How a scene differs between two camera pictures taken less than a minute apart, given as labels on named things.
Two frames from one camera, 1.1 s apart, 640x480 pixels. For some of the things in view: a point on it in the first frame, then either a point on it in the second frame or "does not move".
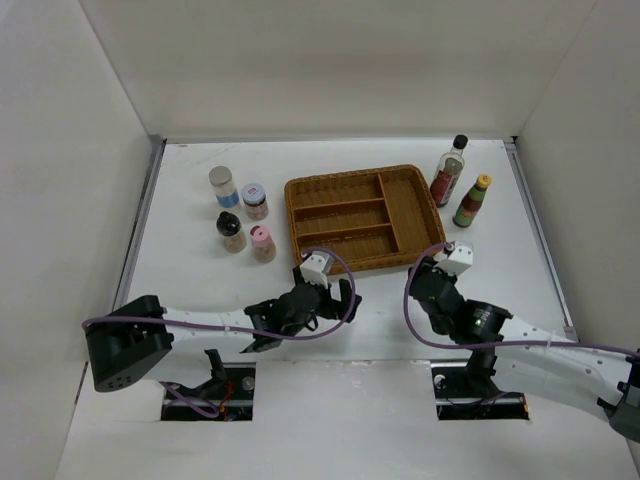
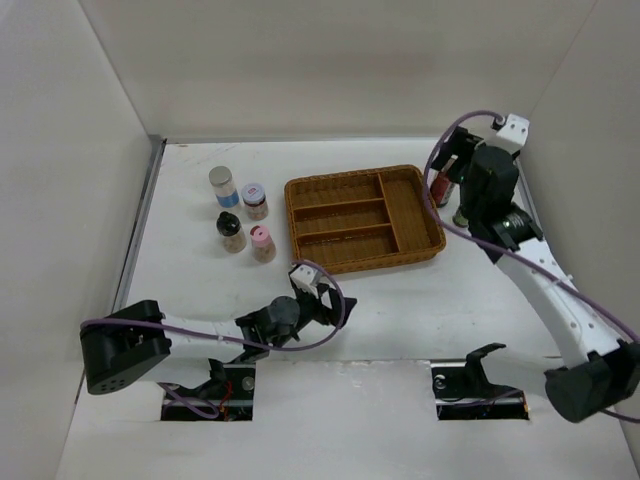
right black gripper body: (426, 265) to (469, 207)
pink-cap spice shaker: (263, 246) does not move
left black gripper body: (324, 309) does not move
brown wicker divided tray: (370, 217) does not move
